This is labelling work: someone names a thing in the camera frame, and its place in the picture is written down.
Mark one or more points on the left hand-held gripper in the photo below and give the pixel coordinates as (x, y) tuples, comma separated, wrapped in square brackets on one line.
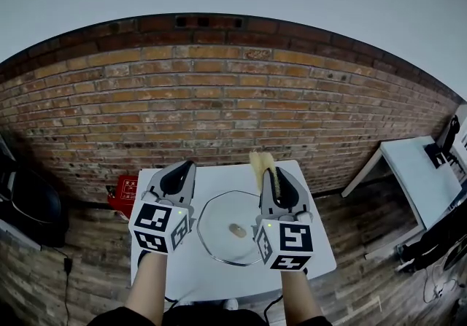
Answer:
[(153, 228)]

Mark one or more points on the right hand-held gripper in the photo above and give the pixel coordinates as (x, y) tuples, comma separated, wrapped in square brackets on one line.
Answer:
[(288, 244)]

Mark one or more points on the yellow sponge cloth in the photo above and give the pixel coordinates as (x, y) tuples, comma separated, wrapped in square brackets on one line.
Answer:
[(261, 166)]

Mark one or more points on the clear glass plate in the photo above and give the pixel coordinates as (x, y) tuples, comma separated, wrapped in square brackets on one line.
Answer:
[(219, 222)]

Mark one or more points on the person's right forearm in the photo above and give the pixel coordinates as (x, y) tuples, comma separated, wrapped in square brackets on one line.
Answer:
[(299, 295)]

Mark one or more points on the person's left forearm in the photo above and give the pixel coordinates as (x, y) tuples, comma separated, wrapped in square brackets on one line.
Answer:
[(147, 284)]

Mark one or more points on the person's right white shoe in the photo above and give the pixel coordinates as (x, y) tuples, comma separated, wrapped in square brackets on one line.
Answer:
[(230, 304)]

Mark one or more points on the white side table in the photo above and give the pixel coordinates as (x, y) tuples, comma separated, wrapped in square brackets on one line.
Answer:
[(408, 167)]

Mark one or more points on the person's black shirt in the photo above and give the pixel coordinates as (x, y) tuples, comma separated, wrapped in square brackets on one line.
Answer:
[(211, 319)]

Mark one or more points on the black and white chair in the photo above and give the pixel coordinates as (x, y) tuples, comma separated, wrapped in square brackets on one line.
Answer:
[(36, 204)]

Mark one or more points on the black upright device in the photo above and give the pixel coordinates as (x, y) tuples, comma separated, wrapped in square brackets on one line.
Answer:
[(452, 127)]

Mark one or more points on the black round fan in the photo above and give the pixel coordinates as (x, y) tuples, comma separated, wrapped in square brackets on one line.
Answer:
[(456, 257)]

